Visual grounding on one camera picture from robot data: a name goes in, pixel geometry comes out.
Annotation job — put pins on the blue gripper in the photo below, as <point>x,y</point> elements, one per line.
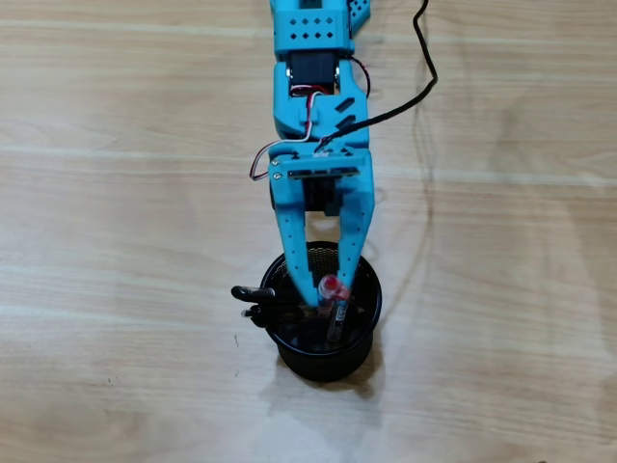
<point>358,193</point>

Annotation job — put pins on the red clear pen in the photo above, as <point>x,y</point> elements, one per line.
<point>331,285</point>

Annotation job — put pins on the clear pen with black clip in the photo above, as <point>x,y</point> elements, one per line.
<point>262,292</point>

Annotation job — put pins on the clear pen with grey grip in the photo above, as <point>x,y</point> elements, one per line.
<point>337,318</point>

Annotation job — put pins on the black pen with chrome tip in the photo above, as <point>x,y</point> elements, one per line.
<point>270,316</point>

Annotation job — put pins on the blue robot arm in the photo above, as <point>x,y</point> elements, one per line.
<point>308,29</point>

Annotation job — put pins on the black mesh pen holder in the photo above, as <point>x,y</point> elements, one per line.
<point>328,366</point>

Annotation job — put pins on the blue wrist camera module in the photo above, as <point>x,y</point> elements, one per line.
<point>323,173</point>

